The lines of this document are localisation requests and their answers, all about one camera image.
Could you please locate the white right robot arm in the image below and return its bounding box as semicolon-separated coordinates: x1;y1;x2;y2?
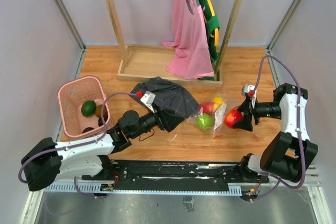
233;83;318;183

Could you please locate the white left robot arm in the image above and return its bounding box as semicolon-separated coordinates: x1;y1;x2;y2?
18;108;184;191

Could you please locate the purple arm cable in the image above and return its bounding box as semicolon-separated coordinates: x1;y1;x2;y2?
251;55;308;200
17;91;139;200

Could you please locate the yellow fake lemon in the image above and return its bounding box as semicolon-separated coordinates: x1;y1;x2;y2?
212;96;224;105

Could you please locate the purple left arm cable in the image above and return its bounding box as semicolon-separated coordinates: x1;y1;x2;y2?
17;91;139;200

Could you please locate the orange fake fruit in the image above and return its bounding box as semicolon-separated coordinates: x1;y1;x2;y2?
95;104;104;118

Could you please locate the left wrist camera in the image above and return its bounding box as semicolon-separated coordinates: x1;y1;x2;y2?
136;91;155;113

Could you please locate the dark fake plum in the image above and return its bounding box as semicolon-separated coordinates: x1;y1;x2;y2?
82;127;94;134

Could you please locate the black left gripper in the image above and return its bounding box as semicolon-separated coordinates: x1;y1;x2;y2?
130;102;184;139

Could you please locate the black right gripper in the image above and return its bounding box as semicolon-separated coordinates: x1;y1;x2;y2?
233;97;282;131

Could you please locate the red yellow fake mango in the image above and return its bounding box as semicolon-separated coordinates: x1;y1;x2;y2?
200;102;221;114

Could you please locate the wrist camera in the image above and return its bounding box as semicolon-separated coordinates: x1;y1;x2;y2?
241;84;257;106
136;91;155;113

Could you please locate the wooden clothes rack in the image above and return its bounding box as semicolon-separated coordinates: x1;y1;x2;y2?
105;0;242;89

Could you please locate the green fake apple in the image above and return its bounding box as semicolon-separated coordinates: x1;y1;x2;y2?
196;113;214;129

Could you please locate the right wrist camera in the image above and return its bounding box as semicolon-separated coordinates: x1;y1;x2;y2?
241;84;257;106

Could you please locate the dark grey checked cloth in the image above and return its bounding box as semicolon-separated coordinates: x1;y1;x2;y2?
131;77;199;118

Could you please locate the dark green fake lime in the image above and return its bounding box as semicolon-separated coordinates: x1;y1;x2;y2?
81;100;97;117

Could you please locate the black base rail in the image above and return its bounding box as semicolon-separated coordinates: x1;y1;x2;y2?
80;159;269;192

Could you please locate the red fake apple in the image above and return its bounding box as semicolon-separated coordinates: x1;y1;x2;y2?
224;109;243;129

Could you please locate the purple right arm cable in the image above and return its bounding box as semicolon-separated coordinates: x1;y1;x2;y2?
251;55;308;200

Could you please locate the pink plastic basket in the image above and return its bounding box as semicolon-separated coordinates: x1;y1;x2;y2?
58;76;106;140

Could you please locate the clear zip top bag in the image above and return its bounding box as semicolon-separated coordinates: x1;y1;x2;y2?
187;93;239;139

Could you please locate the pink t-shirt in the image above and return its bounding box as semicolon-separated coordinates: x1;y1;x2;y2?
161;0;214;80

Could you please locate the green t-shirt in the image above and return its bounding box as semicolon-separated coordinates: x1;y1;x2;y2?
193;0;220;81

